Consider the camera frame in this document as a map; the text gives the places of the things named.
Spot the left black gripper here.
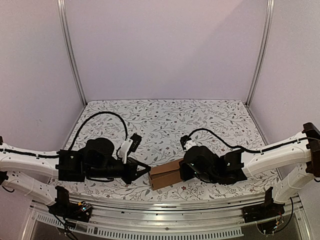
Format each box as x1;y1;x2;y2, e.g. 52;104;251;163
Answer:
86;157;151;185

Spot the brown cardboard paper box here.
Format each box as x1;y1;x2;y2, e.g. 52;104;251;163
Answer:
148;158;183;191

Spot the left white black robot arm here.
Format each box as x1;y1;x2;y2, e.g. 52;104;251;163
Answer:
0;134;151;217

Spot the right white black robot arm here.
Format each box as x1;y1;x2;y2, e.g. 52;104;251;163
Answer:
179;122;320;218

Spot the floral patterned table mat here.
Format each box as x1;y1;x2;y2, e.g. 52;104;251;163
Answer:
49;100;280;202

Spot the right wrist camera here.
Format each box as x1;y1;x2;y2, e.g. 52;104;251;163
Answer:
180;135;197;152

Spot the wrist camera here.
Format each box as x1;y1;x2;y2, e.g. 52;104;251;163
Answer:
116;133;142;164
180;135;197;152

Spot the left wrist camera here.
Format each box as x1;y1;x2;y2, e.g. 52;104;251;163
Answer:
116;133;142;164

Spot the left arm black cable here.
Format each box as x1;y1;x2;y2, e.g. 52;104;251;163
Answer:
67;111;129;151

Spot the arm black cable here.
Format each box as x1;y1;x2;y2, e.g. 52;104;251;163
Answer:
188;127;308;155
67;111;129;151

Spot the aluminium front rail frame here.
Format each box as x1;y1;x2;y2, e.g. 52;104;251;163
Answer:
21;192;313;240

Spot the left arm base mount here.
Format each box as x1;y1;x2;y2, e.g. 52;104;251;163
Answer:
48;199;93;223

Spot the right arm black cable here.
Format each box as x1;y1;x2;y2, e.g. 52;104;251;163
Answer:
188;127;308;155

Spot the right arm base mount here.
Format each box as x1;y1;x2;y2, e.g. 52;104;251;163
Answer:
241;200;285;223

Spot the right aluminium corner post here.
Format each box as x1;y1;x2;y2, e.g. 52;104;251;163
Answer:
245;0;275;109

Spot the aluminium corner post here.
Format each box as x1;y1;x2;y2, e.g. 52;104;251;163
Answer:
245;0;275;109
56;0;88;107

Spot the left aluminium corner post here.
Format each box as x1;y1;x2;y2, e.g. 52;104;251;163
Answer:
56;0;88;107

